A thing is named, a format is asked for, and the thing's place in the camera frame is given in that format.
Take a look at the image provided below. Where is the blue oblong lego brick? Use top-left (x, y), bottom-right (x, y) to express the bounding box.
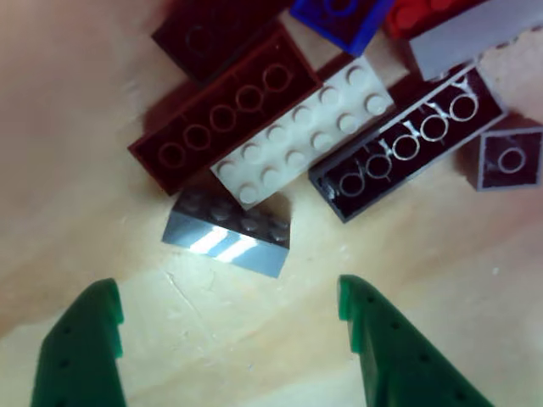
top-left (289, 0), bottom-right (395, 59)

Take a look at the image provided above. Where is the small grey lego brick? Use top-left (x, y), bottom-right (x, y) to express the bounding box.
top-left (468, 126), bottom-right (543, 192)

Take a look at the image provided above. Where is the red oblong lego brick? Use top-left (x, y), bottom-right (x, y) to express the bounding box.
top-left (383, 0), bottom-right (489, 39)

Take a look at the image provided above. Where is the light grey lego brick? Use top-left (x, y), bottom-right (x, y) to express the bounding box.
top-left (409, 0), bottom-right (543, 81)
top-left (160, 186), bottom-right (293, 279)

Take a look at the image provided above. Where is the white long lego brick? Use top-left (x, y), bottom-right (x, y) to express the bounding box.
top-left (210, 57), bottom-right (395, 211)

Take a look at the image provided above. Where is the dark green lego brick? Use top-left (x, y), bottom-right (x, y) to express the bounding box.
top-left (151, 0), bottom-right (294, 84)

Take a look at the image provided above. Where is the brown long lego brick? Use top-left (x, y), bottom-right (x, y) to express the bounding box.
top-left (126, 29), bottom-right (323, 196)

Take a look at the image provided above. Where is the dark grey long lego brick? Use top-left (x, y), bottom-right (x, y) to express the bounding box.
top-left (308, 67), bottom-right (508, 224)

